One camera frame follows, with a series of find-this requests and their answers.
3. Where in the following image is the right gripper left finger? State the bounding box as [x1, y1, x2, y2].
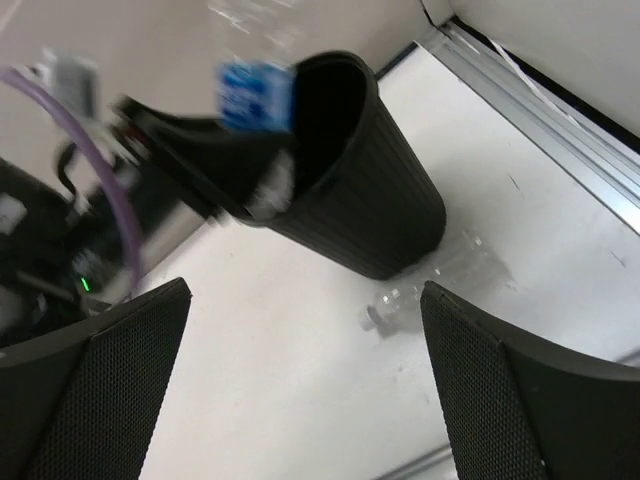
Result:
[1, 278, 191, 479]

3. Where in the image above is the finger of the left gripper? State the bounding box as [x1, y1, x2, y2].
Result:
[114, 97, 297, 221]

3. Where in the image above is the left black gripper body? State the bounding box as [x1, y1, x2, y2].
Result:
[54, 94, 221, 301]

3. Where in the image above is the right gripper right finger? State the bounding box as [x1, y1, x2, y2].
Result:
[420, 281, 639, 479]

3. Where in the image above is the clear Aquafina bottle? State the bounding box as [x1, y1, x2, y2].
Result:
[207, 0, 311, 221]

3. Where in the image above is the clear unlabelled plastic bottle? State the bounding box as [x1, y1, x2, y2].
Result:
[359, 231, 512, 338]

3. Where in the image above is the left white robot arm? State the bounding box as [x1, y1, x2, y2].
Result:
[1, 96, 297, 346]

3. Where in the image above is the dark green plastic bin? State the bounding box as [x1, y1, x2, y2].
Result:
[240, 51, 446, 280]

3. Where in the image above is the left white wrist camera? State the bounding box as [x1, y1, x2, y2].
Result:
[39, 47, 99, 120]

